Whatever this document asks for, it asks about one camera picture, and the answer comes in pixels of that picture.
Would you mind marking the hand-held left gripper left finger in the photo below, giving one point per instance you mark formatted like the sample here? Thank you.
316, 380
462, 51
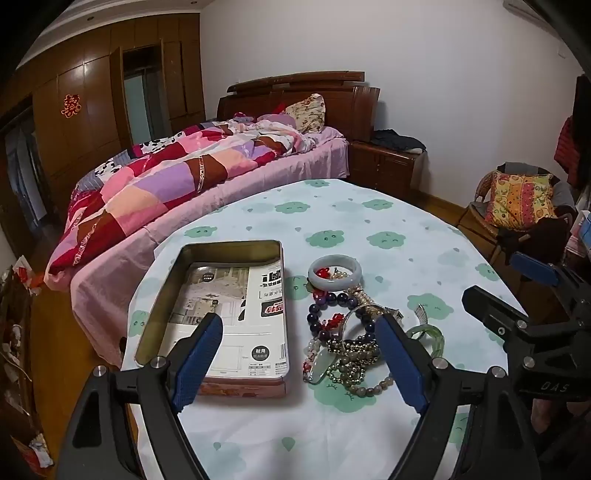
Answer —
198, 362

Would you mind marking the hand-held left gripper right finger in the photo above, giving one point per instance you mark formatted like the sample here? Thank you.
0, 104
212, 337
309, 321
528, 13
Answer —
402, 364

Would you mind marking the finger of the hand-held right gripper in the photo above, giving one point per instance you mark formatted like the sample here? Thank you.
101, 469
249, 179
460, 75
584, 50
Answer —
535, 270
489, 309

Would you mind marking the silver wrist watch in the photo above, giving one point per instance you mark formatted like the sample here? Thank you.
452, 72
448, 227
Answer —
421, 314

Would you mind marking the rectangular metal tin box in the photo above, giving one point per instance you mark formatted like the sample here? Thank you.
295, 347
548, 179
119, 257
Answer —
152, 323

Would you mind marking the green glass bangle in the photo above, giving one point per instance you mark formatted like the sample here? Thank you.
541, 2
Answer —
434, 339

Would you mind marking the blue white boxes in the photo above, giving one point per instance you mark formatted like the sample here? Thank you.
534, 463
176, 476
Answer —
582, 230

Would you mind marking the orange patterned cushion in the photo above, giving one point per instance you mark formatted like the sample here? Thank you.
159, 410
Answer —
521, 201

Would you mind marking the wicker chair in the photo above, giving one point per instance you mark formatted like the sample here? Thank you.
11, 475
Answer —
475, 221

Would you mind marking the pale jade pendant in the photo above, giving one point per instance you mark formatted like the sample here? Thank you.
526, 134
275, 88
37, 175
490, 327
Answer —
318, 371

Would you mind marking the small red bead cluster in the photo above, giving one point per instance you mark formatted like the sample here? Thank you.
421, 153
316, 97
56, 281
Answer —
323, 273

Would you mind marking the pale jade bangle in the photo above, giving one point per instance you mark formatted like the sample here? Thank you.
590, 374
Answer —
314, 278

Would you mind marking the red hanging garment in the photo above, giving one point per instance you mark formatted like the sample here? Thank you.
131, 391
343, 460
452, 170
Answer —
565, 147

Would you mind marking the pink bed sheet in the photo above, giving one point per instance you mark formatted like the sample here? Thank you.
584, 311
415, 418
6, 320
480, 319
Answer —
184, 217

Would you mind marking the cloud print tablecloth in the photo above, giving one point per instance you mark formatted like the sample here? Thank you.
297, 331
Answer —
369, 221

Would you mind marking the dark hanging garment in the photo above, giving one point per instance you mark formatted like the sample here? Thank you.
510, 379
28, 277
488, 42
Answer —
582, 101

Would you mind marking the wooden nightstand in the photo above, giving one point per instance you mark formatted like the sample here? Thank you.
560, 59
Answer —
383, 168

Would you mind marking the patchwork quilt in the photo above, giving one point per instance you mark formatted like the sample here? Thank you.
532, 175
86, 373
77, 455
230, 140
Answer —
152, 184

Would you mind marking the dark folded clothes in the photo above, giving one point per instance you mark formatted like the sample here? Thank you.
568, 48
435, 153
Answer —
397, 141

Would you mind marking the red white plastic bag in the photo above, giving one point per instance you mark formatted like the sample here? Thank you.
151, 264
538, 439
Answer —
25, 274

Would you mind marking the wooden bed headboard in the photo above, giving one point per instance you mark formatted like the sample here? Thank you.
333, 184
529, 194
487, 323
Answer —
355, 106

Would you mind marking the purple pillow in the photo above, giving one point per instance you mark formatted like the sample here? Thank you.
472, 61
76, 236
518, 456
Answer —
277, 121

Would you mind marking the white air conditioner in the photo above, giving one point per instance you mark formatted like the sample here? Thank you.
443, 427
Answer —
531, 10

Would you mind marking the floral pillow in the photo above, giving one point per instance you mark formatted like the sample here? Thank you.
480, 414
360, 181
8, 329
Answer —
309, 113

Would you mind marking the red paper decoration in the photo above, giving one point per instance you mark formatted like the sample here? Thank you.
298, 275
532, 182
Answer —
70, 106

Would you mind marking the brown wooden wardrobe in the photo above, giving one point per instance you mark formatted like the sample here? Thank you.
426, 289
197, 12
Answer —
92, 92

